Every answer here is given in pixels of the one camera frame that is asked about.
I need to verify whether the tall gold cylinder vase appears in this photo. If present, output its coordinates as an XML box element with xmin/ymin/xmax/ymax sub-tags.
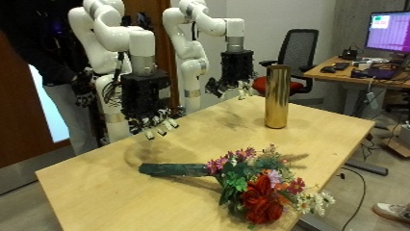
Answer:
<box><xmin>264</xmin><ymin>64</ymin><xmax>293</xmax><ymax>130</ymax></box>

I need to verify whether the colourful flower bouquet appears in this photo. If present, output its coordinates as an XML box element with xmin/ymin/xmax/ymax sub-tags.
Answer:
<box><xmin>138</xmin><ymin>143</ymin><xmax>337</xmax><ymax>226</ymax></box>

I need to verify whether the person in black top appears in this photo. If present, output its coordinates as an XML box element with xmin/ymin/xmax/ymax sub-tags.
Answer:
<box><xmin>0</xmin><ymin>0</ymin><xmax>100</xmax><ymax>157</ymax></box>

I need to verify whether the black mesh office chair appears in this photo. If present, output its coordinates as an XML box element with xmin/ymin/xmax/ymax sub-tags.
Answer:
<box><xmin>252</xmin><ymin>28</ymin><xmax>323</xmax><ymax>97</ymax></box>

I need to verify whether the wooden office desk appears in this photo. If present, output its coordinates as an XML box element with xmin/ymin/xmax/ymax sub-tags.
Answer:
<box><xmin>303</xmin><ymin>55</ymin><xmax>410</xmax><ymax>91</ymax></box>

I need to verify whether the black keyboard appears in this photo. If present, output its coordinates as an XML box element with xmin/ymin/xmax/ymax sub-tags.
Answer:
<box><xmin>331</xmin><ymin>62</ymin><xmax>352</xmax><ymax>71</ymax></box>

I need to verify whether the small black desk device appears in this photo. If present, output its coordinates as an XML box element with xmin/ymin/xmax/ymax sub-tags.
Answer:
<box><xmin>341</xmin><ymin>47</ymin><xmax>360</xmax><ymax>62</ymax></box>

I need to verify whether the white power strip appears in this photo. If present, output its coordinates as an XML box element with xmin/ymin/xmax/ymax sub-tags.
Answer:
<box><xmin>365</xmin><ymin>91</ymin><xmax>381</xmax><ymax>111</ymax></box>

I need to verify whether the computer monitor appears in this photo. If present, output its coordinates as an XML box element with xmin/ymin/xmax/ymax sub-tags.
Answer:
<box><xmin>364</xmin><ymin>11</ymin><xmax>410</xmax><ymax>54</ymax></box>

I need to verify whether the grey table foot bar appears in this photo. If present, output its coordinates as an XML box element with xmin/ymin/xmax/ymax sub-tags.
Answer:
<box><xmin>344</xmin><ymin>159</ymin><xmax>392</xmax><ymax>177</ymax></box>

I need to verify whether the cardboard box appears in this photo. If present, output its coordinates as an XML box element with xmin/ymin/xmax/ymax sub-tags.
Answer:
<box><xmin>386</xmin><ymin>124</ymin><xmax>410</xmax><ymax>159</ymax></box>

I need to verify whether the white sneaker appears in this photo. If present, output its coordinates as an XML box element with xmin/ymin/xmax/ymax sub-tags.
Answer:
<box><xmin>372</xmin><ymin>202</ymin><xmax>410</xmax><ymax>224</ymax></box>

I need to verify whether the black floor cable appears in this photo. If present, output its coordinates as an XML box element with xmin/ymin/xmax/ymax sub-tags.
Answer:
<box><xmin>336</xmin><ymin>166</ymin><xmax>368</xmax><ymax>231</ymax></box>

